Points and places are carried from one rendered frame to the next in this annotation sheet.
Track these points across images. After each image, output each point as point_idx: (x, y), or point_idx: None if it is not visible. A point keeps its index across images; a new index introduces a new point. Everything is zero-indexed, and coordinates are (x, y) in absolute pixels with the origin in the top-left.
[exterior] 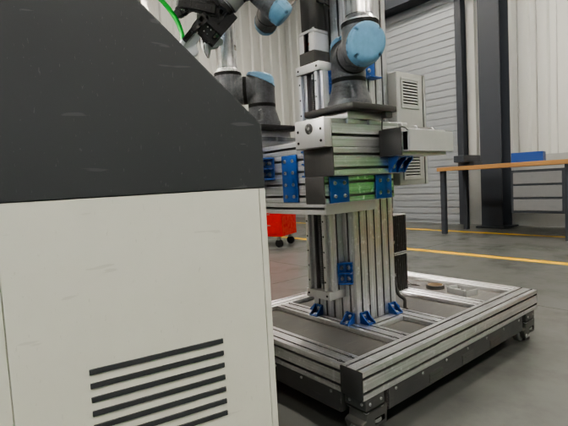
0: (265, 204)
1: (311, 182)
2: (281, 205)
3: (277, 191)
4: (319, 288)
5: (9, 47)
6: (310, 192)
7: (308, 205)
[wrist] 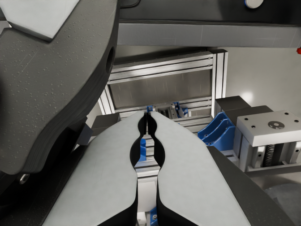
0: (209, 119)
1: (108, 124)
2: (183, 121)
3: (191, 128)
4: (166, 110)
5: None
6: (111, 119)
7: (146, 126)
